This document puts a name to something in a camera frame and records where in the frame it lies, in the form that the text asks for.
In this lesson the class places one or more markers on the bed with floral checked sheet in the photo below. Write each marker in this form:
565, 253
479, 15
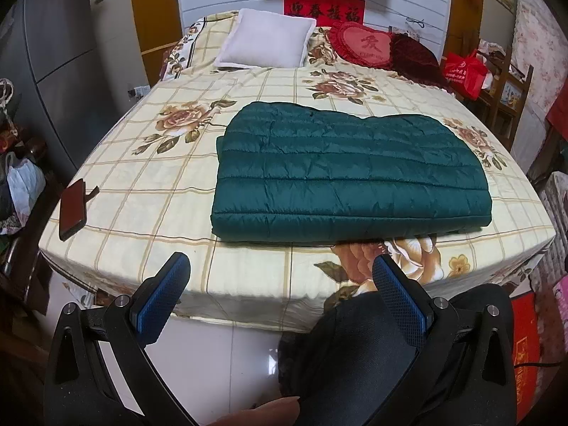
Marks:
146, 213

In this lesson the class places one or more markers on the person's left hand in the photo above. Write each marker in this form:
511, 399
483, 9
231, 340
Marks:
275, 412

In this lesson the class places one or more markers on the wooden shelf rack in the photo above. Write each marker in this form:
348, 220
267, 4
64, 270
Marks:
523, 97

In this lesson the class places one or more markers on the red wall banner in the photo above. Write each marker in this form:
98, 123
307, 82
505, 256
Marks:
324, 9

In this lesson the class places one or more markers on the grey refrigerator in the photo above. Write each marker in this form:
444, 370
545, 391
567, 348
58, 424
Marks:
57, 53

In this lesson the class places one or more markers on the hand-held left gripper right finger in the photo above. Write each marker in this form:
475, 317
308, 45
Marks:
399, 301

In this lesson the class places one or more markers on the red heart-shaped cushion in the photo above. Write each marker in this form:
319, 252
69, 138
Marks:
364, 44

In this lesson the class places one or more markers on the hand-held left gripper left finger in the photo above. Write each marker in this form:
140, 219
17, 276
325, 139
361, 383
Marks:
162, 293

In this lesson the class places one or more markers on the dark red velvet cushion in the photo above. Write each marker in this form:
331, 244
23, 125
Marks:
415, 60

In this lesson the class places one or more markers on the teal quilted puffer jacket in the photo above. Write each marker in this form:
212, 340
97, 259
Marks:
346, 173

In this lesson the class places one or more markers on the red cloth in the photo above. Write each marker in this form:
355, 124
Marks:
559, 113

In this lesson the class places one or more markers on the white plastic bag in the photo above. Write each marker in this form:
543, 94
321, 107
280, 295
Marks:
24, 182

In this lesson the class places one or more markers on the white square pillow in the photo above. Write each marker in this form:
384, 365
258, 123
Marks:
266, 37

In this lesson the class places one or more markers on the black mesh chair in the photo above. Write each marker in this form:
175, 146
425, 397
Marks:
355, 364

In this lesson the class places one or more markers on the grey patterned cloth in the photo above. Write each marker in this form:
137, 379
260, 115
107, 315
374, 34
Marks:
552, 230

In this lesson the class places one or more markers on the wooden door panel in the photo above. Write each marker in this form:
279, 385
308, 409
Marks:
155, 17

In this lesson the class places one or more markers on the red floor mat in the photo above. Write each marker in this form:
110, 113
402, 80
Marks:
526, 341

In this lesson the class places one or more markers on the red shopping bag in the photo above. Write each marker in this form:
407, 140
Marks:
463, 75

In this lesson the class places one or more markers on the floral curtain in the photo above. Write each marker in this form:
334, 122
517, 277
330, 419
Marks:
537, 53

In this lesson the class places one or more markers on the dark red phone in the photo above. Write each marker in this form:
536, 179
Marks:
73, 208

